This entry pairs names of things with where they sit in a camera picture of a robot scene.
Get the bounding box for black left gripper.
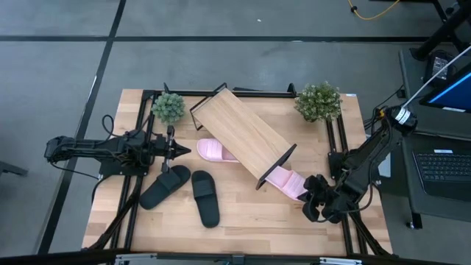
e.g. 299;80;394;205
149;125;191;173

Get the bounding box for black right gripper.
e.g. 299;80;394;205
297;174;350;224

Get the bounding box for pink slide sandal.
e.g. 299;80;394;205
196;138;240;163
264;165;308;202

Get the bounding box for black slide sandal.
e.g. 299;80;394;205
138;164;191;211
191;169;221;229

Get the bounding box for small round green plant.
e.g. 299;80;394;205
150;91;187;124

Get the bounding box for potted plant white flowers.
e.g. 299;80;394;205
294;80;343;124

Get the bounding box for black laptop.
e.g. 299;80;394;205
411;146;471;202

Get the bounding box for laptop computer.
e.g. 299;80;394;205
399;47;471;230

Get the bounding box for grey furniture foot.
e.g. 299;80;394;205
0;160;29;177

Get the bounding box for monitor with blue screen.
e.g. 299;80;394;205
419;62;471;114

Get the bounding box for black power adapter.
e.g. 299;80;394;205
422;50;457;88

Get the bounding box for thin white rod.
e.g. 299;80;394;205
400;44;471;110

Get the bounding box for black desk slanted legs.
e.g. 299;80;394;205
410;0;471;62

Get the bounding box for wooden shelf black metal frame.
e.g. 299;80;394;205
189;82;298;191

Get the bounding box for black aluminium table frame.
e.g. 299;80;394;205
82;82;394;258

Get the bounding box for black camera mount beam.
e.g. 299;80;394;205
0;249;471;265

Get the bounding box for yellow cable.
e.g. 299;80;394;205
347;0;401;21

